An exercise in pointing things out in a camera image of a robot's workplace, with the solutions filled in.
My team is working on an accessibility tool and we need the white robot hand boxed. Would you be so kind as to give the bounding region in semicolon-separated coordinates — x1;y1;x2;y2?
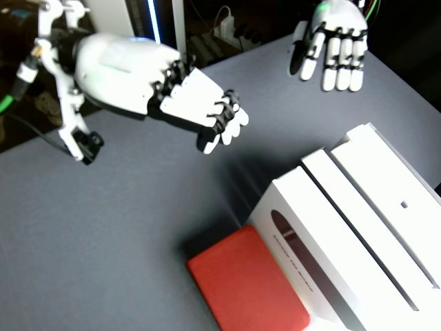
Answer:
287;0;369;92
72;32;250;155

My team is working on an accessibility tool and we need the thin white box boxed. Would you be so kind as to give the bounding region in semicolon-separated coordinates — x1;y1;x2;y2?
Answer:
301;147;441;313

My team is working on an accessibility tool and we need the white pillar with blue light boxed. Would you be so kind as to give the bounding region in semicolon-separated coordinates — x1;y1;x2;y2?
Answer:
82;0;189;54

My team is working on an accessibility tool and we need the white power adapter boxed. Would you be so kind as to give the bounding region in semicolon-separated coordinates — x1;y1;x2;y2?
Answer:
214;12;237;39

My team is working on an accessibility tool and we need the grey table cloth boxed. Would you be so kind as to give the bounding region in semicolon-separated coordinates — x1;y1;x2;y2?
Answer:
0;32;441;331

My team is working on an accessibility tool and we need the large white box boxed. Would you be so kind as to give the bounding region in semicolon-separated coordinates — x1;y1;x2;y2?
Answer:
329;122;441;292

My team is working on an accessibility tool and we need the red flat box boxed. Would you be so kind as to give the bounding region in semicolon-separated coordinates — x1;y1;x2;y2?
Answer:
185;225;311;331

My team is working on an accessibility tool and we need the green cable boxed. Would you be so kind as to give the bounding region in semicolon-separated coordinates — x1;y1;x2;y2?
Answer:
0;81;27;115
364;0;382;21

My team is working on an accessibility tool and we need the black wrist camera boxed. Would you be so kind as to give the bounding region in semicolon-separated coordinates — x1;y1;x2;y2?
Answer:
74;129;105;166

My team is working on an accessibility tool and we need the black cable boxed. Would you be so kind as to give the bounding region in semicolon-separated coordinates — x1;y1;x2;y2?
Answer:
6;112;72;158

